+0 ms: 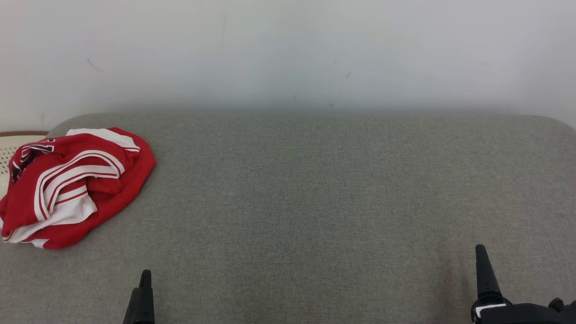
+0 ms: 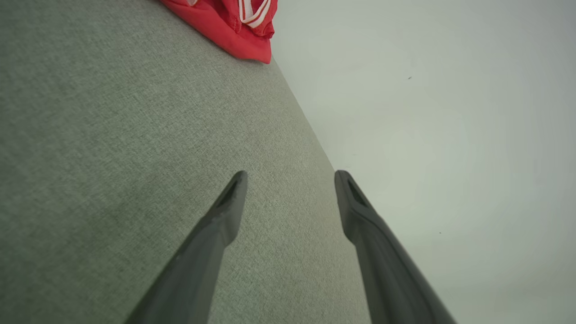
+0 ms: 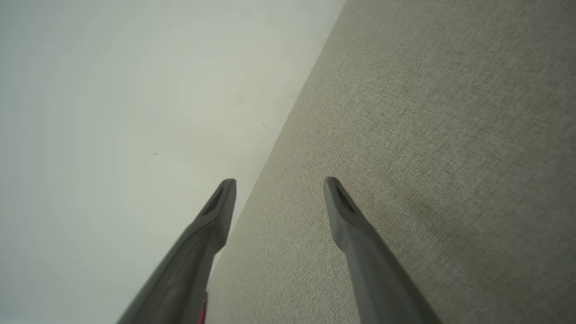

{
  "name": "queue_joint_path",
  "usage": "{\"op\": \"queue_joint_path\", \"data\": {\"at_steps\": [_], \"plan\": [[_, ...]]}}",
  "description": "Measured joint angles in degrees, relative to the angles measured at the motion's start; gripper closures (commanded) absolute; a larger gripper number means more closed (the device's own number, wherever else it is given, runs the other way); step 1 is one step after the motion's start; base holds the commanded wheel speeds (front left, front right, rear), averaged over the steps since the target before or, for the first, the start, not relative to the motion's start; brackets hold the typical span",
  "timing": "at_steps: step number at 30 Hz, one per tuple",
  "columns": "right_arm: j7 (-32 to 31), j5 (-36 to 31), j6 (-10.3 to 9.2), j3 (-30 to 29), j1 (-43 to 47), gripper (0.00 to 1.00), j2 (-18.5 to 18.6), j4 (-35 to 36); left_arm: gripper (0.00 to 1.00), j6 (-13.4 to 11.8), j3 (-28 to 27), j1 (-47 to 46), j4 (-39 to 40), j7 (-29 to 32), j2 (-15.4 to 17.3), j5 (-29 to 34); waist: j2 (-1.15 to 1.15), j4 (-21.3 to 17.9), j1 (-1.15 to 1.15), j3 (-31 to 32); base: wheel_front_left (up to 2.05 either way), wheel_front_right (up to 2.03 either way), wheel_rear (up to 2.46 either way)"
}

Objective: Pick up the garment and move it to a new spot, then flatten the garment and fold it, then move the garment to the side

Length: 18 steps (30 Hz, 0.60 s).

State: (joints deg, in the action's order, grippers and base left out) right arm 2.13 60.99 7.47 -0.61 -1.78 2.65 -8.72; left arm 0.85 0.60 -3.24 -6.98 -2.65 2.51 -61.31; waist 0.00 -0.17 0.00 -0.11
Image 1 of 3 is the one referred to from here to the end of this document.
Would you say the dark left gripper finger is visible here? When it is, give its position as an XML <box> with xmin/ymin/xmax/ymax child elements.
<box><xmin>124</xmin><ymin>270</ymin><xmax>155</xmax><ymax>324</ymax></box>

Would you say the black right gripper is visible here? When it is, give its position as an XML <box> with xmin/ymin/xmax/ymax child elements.
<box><xmin>471</xmin><ymin>244</ymin><xmax>576</xmax><ymax>324</ymax></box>

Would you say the cream perforated laundry basket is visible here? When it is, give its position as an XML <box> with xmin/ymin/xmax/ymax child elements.
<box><xmin>0</xmin><ymin>130</ymin><xmax>49</xmax><ymax>198</ymax></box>

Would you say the red printed basketball jersey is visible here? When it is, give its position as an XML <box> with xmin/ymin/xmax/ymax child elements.
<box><xmin>0</xmin><ymin>128</ymin><xmax>141</xmax><ymax>244</ymax></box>

